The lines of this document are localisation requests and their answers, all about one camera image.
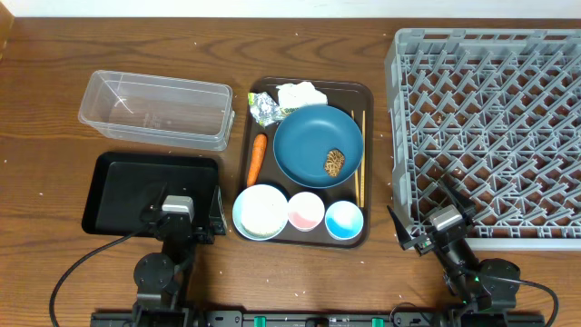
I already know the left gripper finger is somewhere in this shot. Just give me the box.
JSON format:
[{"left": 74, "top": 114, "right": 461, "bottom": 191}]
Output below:
[
  {"left": 144, "top": 183, "right": 167, "bottom": 212},
  {"left": 209, "top": 185, "right": 227, "bottom": 235}
]

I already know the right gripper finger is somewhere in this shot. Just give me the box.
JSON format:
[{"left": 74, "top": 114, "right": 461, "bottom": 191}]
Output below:
[
  {"left": 387, "top": 205, "right": 412, "bottom": 248},
  {"left": 438, "top": 179, "right": 476, "bottom": 218}
]

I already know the blue small cup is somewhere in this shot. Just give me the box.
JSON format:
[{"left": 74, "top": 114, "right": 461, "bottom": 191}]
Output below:
[{"left": 324, "top": 201, "right": 364, "bottom": 241}]

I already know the orange carrot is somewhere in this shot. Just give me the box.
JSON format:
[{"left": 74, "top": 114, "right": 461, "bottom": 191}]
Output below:
[{"left": 246, "top": 134, "right": 268, "bottom": 187}]

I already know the pink small cup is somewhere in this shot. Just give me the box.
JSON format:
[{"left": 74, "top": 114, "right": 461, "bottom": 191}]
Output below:
[{"left": 288, "top": 192, "right": 325, "bottom": 232}]

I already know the dark blue plate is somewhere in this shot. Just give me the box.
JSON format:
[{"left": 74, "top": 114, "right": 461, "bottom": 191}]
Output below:
[{"left": 272, "top": 104, "right": 363, "bottom": 189}]

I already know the foil wrapper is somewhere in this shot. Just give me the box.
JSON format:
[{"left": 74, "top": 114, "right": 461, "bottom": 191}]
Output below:
[{"left": 247, "top": 92, "right": 285, "bottom": 128}]

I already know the white napkin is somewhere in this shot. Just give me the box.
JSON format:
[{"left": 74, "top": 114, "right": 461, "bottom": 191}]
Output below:
[{"left": 277, "top": 82, "right": 328, "bottom": 109}]

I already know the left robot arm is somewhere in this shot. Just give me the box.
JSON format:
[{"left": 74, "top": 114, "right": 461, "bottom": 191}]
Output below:
[{"left": 130, "top": 185, "right": 226, "bottom": 326}]

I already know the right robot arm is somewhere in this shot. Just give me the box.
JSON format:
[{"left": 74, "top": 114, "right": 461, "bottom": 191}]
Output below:
[{"left": 389, "top": 181, "right": 520, "bottom": 326}]

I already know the grey dishwasher rack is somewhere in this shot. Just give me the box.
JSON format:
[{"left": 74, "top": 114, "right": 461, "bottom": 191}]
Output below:
[{"left": 385, "top": 28, "right": 580, "bottom": 251}]

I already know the black tray bin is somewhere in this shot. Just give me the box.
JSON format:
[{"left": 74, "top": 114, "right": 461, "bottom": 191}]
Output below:
[{"left": 82, "top": 152, "right": 219, "bottom": 235}]

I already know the light blue rice bowl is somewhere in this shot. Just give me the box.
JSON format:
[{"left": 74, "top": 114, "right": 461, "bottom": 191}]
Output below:
[{"left": 232, "top": 184, "right": 288, "bottom": 241}]

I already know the left wooden chopstick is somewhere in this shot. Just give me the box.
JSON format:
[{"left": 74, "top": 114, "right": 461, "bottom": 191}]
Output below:
[{"left": 350, "top": 111, "right": 360, "bottom": 206}]

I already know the wooden chopstick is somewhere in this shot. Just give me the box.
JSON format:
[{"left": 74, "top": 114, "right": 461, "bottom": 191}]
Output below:
[
  {"left": 359, "top": 110, "right": 366, "bottom": 208},
  {"left": 350, "top": 111, "right": 360, "bottom": 206}
]

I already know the clear plastic bin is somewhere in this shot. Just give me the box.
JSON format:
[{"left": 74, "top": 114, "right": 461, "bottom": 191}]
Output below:
[{"left": 78, "top": 70, "right": 235, "bottom": 152}]

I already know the brown mushroom piece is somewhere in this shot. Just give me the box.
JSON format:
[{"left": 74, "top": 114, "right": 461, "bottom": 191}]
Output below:
[{"left": 323, "top": 149, "right": 345, "bottom": 178}]

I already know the brown serving tray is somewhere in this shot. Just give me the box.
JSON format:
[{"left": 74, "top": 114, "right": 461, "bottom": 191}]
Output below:
[{"left": 231, "top": 76, "right": 375, "bottom": 250}]

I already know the right wooden chopstick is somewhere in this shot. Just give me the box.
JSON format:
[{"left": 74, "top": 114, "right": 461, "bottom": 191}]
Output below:
[{"left": 359, "top": 110, "right": 366, "bottom": 208}]

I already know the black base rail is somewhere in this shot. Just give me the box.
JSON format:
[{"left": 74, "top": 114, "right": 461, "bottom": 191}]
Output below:
[{"left": 89, "top": 310, "right": 546, "bottom": 327}]

